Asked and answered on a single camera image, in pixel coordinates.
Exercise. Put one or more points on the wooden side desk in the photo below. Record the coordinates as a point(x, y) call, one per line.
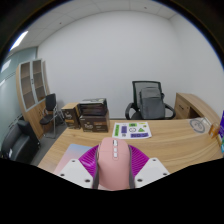
point(190, 105)

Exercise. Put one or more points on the wide brown cardboard box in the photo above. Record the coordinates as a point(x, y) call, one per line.
point(95, 124)

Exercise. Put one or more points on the orange cardboard box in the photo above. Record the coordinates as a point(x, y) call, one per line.
point(214, 130)

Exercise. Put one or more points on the pink computer mouse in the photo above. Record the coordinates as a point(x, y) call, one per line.
point(114, 163)

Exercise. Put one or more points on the tall brown cardboard box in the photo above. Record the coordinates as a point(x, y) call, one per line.
point(70, 116)

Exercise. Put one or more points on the pink-blue gradient mouse pad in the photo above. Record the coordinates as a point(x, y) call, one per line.
point(71, 153)

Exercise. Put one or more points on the black leather armchair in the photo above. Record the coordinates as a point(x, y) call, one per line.
point(18, 143)

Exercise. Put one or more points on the round grey disc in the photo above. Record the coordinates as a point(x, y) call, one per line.
point(198, 126)

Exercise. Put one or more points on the wooden shelf cabinet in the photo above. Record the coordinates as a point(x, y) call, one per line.
point(31, 90)

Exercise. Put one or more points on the purple card package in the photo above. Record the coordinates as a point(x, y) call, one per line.
point(222, 126)

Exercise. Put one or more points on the black mesh office chair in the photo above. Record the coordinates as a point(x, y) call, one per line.
point(136, 100)

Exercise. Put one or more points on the white sticker sheet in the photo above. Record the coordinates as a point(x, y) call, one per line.
point(131, 130)

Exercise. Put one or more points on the grey backpack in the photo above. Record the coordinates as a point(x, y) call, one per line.
point(151, 103)

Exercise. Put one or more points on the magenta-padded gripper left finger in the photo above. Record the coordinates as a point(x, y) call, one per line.
point(75, 168)

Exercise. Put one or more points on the green-blue small box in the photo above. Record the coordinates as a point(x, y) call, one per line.
point(222, 146)

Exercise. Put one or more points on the black printed box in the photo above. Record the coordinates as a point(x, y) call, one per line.
point(93, 107)

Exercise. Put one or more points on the ceiling light strip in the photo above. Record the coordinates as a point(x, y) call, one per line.
point(18, 40)

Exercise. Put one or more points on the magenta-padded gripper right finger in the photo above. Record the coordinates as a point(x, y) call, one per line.
point(150, 170)

